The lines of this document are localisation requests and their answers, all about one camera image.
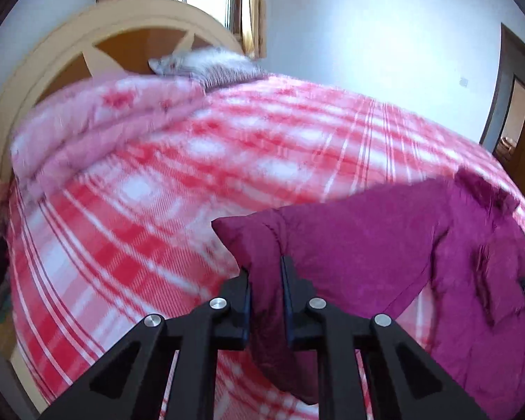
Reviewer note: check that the pink floral quilt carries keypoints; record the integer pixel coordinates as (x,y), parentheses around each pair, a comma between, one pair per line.
(92,113)

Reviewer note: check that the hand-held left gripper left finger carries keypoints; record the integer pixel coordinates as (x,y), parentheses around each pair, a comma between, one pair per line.
(244,311)

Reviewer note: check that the beige wooden headboard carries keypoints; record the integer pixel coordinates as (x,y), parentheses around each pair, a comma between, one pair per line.
(39,52)

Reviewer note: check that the grey pillow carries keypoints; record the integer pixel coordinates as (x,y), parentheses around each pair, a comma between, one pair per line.
(210,65)

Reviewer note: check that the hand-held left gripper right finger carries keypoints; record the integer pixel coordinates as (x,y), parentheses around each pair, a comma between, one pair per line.
(288,310)

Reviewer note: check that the white wall switch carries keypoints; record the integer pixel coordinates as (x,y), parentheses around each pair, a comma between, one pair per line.
(464,81)

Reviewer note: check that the yellow curtain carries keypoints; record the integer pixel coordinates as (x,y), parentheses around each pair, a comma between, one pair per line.
(253,8)

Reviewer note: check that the red plaid bed sheet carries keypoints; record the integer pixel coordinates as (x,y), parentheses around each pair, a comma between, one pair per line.
(157,210)

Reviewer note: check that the magenta down jacket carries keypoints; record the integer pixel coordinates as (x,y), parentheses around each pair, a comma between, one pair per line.
(354,245)

